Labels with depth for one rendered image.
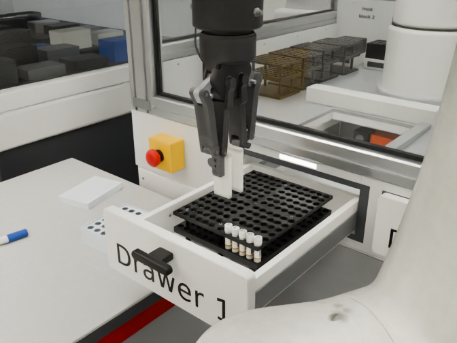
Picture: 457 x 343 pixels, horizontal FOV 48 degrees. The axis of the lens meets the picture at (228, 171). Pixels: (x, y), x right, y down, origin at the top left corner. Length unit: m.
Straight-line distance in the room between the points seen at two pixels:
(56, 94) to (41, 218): 0.45
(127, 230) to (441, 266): 0.51
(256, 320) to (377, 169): 0.51
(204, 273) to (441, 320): 0.36
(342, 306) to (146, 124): 0.86
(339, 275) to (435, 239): 0.63
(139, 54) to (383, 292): 0.87
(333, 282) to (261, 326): 0.62
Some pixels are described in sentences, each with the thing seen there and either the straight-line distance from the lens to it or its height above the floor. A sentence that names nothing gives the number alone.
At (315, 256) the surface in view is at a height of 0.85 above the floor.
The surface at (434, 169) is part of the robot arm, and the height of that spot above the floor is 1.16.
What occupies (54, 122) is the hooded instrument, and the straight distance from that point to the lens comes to 1.54.
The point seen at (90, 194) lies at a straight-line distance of 1.23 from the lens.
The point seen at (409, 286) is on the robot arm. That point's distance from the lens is 0.43.
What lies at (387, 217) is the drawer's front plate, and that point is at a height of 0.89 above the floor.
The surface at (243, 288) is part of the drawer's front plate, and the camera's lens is 0.66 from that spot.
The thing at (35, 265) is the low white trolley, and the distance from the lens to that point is 1.03.
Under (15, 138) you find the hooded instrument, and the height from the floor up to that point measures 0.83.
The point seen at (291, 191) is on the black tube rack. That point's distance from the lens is 0.94.
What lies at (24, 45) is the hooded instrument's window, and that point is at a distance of 1.49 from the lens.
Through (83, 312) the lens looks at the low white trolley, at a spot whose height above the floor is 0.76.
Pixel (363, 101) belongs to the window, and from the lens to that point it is 0.88.
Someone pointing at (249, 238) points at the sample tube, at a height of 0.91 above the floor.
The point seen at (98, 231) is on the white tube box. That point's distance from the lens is 1.05.
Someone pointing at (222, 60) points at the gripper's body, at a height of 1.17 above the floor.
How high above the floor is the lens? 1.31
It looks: 24 degrees down
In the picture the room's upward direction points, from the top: straight up
